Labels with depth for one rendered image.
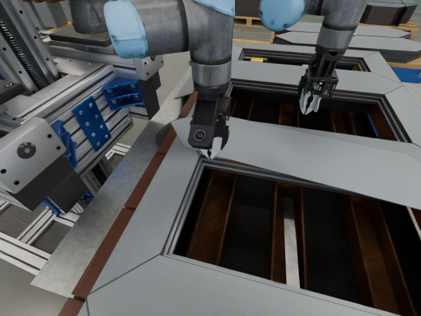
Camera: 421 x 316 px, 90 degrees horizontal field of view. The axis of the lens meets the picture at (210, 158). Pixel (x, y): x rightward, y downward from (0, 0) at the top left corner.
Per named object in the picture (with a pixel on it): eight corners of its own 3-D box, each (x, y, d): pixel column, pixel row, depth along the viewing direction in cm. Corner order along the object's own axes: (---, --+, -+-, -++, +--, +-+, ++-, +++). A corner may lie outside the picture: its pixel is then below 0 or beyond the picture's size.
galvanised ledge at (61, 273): (222, 70, 135) (222, 65, 133) (107, 310, 50) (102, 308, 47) (193, 67, 139) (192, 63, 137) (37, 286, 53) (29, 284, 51)
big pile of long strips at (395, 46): (403, 38, 131) (410, 27, 126) (431, 66, 104) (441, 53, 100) (272, 30, 145) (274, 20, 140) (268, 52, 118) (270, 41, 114)
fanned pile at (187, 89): (217, 73, 127) (217, 66, 124) (199, 109, 101) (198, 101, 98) (198, 70, 129) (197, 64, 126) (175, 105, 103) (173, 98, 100)
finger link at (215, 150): (225, 148, 59) (227, 121, 52) (220, 163, 55) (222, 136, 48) (214, 147, 59) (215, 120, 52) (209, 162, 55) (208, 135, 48)
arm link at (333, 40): (320, 21, 53) (356, 22, 51) (314, 41, 56) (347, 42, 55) (323, 30, 48) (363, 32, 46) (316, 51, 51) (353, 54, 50)
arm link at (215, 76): (227, 67, 35) (181, 63, 37) (226, 92, 38) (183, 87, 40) (235, 51, 40) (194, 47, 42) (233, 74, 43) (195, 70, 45)
